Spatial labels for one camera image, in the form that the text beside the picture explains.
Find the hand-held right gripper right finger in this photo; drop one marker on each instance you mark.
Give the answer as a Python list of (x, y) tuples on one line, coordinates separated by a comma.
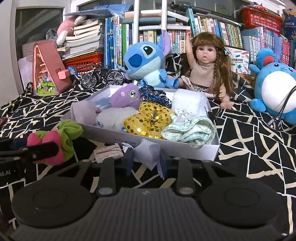
[(163, 165)]

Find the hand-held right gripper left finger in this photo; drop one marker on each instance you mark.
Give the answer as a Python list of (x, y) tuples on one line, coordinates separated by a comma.
[(128, 162)]

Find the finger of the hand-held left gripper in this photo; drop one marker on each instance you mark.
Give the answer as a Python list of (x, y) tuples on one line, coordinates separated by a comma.
[(39, 149), (13, 143)]

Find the pink scrunchie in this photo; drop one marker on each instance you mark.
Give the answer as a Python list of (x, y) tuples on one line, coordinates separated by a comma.
[(53, 143)]

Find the pale lavender cloth piece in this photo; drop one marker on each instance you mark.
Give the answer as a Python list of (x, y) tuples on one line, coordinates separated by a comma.
[(144, 150)]

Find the white cardboard box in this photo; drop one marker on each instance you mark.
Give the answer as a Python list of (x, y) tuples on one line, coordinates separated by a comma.
[(129, 140)]

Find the lilac fleece cloth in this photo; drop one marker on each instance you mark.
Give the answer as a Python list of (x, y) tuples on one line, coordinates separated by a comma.
[(83, 112)]

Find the purple plush toy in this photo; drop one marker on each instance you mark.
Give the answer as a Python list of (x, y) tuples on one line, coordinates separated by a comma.
[(127, 96)]

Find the navy floral scrunchie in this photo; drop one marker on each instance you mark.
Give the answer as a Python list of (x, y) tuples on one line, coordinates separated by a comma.
[(155, 95)]

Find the small striped cloth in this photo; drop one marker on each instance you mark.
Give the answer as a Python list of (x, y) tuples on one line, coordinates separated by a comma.
[(107, 153)]

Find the gold sequin bow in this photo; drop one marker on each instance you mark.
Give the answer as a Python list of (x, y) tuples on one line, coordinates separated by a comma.
[(145, 121)]

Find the white fluffy plush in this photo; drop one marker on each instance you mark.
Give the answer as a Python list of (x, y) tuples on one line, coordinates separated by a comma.
[(115, 118)]

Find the pink triangular house model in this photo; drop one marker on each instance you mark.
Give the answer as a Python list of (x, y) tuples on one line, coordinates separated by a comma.
[(49, 69)]

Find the miniature black bicycle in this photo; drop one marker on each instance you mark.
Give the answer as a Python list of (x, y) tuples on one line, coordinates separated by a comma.
[(101, 77)]

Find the black patterned blanket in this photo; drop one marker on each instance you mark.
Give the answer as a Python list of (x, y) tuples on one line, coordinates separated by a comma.
[(249, 139)]

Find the red plastic basket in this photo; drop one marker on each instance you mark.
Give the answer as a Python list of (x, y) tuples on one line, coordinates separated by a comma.
[(83, 61), (260, 20)]

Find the blue alien plush toy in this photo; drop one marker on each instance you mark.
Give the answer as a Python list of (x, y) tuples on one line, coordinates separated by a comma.
[(143, 62)]

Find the long-haired doll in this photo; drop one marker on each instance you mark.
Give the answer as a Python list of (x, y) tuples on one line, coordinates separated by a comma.
[(208, 64)]

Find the grey plush toy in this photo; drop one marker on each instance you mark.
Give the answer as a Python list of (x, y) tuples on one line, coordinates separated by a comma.
[(52, 36)]

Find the stack of flat books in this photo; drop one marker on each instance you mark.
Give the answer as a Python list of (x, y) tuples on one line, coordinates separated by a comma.
[(83, 39)]

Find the brown cardboard box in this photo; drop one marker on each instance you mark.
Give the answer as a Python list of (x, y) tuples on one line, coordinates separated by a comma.
[(246, 80)]

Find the row of upright books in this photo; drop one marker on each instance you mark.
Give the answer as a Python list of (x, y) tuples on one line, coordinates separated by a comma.
[(115, 41)]

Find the pink bunny plush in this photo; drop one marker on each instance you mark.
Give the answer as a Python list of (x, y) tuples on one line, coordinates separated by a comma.
[(66, 29)]

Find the white printed toy box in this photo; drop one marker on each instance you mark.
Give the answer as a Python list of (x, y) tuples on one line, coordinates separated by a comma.
[(238, 60)]

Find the round blue mouse plush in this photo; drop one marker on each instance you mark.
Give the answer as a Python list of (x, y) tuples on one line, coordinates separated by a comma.
[(275, 88)]

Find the white rack pole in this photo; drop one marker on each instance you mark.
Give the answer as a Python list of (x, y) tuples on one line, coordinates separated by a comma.
[(136, 20), (164, 16)]

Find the blue flat folder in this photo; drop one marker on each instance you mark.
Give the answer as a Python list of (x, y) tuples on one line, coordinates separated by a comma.
[(101, 11)]

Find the long black rod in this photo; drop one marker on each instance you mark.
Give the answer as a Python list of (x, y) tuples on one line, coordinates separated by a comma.
[(203, 11)]

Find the blue printed carton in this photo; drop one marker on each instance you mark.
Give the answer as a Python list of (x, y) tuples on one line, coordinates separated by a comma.
[(290, 24)]

